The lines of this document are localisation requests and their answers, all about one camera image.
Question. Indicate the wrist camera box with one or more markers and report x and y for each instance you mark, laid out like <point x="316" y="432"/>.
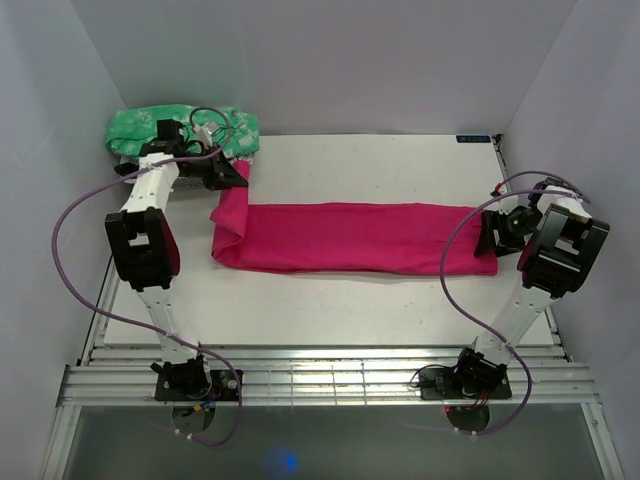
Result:
<point x="504" y="203"/>
<point x="206" y="133"/>

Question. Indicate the green white patterned garment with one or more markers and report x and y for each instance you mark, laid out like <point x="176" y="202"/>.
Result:
<point x="130" y="129"/>

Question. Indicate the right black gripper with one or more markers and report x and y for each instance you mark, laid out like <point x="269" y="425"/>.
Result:
<point x="494" y="220"/>

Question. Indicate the aluminium front rail frame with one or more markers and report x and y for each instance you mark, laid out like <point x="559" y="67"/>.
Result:
<point x="330" y="370"/>

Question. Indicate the black white clothes in basket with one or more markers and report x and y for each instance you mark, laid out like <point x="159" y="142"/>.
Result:
<point x="245" y="159"/>

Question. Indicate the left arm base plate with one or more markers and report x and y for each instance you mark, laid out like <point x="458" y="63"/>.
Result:
<point x="217" y="385"/>

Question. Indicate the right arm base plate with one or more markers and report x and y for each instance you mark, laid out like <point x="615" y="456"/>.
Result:
<point x="437" y="382"/>

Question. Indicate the pink trousers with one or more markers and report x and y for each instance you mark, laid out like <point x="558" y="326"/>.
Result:
<point x="411" y="239"/>

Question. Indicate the blue table label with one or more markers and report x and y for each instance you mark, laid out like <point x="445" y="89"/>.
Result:
<point x="473" y="139"/>

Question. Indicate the white plastic basket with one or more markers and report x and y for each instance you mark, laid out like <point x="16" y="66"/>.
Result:
<point x="156" y="178"/>

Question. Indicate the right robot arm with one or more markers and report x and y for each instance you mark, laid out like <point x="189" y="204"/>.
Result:
<point x="558" y="242"/>

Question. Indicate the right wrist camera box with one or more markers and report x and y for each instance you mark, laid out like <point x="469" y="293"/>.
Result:
<point x="504" y="203"/>

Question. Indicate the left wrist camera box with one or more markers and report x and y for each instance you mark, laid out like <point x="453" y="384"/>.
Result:
<point x="206" y="133"/>

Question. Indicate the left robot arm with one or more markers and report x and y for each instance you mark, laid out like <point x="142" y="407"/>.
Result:
<point x="144" y="249"/>

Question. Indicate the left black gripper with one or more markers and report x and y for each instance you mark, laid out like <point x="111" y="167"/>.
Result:
<point x="223" y="174"/>

